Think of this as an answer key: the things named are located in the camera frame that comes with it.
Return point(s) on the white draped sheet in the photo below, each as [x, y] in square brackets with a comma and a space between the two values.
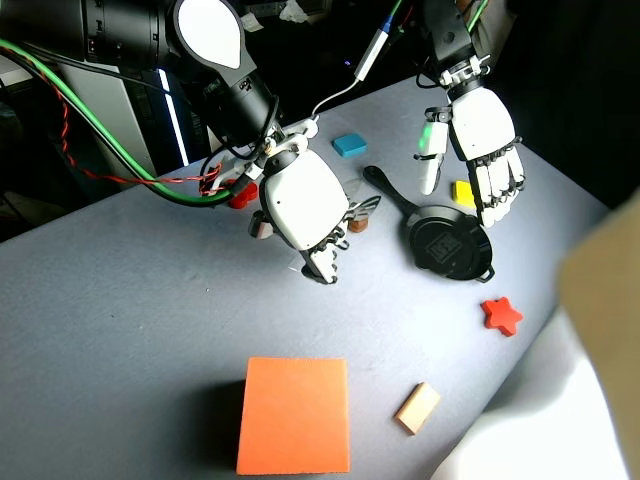
[540, 415]

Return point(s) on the white crumpled paper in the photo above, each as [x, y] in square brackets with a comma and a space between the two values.
[292, 12]

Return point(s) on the grey table cloth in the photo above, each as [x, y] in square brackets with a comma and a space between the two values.
[125, 325]

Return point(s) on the blue block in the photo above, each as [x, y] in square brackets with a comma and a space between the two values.
[350, 145]

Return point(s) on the red star block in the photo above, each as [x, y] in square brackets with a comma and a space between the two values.
[501, 316]

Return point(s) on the orange box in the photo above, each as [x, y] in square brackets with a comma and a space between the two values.
[295, 420]

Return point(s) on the black cast iron skillet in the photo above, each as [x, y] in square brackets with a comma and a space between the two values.
[445, 247]

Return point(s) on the yellow block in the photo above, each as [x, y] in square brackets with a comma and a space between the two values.
[462, 194]

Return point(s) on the tan cardboard piece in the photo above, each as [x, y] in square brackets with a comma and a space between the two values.
[605, 310]

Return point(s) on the white cabinet with black strips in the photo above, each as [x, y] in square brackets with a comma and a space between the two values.
[130, 115]

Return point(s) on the brown rock-like object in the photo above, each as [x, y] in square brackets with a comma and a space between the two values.
[359, 226]

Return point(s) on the person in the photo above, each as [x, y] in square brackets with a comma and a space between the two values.
[500, 25]

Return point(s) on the red heart block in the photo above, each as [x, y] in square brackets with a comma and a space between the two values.
[246, 196]

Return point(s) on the beige wooden block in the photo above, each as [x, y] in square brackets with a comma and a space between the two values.
[417, 407]

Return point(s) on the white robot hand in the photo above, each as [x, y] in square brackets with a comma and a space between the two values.
[305, 200]
[482, 125]

